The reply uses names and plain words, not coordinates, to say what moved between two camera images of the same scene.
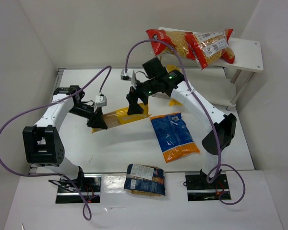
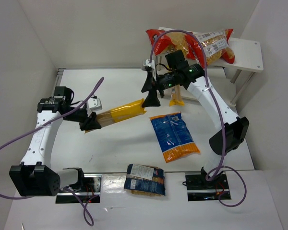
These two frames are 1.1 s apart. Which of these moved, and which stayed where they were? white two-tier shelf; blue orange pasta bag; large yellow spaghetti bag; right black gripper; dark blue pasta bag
Moved: right black gripper; large yellow spaghetti bag
Stayed: blue orange pasta bag; dark blue pasta bag; white two-tier shelf
